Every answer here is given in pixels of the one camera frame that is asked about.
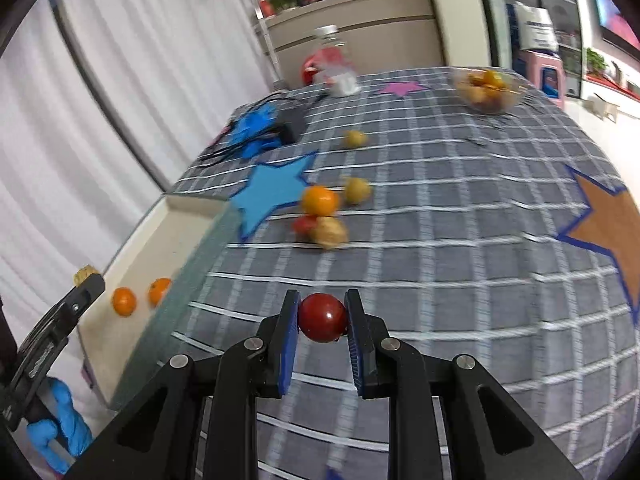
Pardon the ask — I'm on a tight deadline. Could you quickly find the physalis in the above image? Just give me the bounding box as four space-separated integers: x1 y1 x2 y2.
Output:
73 264 100 287

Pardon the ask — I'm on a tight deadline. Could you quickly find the small mandarin orange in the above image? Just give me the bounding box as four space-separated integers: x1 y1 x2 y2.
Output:
111 287 137 318

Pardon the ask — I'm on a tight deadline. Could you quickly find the large orange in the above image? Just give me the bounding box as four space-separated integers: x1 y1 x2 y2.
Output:
148 278 171 308

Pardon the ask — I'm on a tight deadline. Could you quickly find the red cherry tomato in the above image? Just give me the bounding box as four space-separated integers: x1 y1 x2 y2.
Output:
297 292 348 344

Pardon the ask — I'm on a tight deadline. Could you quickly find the blue gloved hand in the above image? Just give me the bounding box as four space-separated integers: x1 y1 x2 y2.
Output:
27 377 93 476

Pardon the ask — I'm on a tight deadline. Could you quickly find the white tray teal rim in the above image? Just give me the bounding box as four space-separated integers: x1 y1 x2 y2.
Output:
78 194 241 410

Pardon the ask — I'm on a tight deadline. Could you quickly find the grey checkered star tablecloth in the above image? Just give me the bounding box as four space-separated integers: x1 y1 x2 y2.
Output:
171 67 639 479

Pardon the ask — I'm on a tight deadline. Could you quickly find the red cherry tomato hidden behind physalis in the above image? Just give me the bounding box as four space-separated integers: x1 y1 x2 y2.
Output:
292 214 318 237

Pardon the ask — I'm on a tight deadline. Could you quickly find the husked physalis fruit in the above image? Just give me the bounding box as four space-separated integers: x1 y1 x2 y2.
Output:
310 217 349 250

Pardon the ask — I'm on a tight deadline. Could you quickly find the small orange tomato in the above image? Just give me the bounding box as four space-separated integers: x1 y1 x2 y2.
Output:
299 185 340 217

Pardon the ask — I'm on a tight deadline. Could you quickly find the yellow-green round fruit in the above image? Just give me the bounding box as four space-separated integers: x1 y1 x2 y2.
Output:
343 177 371 205

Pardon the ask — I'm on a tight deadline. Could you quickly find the white curtain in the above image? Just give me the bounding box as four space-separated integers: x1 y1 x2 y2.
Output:
1 0 271 337

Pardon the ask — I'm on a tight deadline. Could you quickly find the black power adapter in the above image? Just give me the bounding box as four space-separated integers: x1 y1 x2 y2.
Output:
274 107 307 145

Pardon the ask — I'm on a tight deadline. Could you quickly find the far yellow-green fruit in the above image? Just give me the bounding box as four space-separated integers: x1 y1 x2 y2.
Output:
343 130 368 150

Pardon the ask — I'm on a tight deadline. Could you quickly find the glass fruit bowl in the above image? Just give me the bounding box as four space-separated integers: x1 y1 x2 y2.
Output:
451 68 526 115

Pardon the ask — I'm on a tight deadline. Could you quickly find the small white step stool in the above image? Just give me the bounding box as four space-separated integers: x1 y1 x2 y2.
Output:
587 94 620 124

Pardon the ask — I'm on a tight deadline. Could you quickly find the pink plastic stool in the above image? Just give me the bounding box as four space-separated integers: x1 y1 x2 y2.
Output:
514 50 566 108

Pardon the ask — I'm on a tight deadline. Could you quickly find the red plastic chair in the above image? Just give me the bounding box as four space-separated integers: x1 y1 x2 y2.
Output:
300 54 321 86

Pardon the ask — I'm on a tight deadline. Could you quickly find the clear plastic bottle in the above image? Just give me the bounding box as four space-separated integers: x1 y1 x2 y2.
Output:
314 25 361 98

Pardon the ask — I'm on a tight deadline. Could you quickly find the small potted plant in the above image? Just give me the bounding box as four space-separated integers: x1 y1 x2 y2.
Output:
586 48 606 78

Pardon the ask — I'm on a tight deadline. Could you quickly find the white shopping bag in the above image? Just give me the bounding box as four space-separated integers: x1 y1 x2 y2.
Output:
513 1 559 53

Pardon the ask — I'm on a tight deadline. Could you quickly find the beige counter cabinet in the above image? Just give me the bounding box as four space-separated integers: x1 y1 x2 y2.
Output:
266 0 445 88

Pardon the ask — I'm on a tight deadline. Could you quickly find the wall television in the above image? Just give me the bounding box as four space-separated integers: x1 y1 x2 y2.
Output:
594 0 640 56

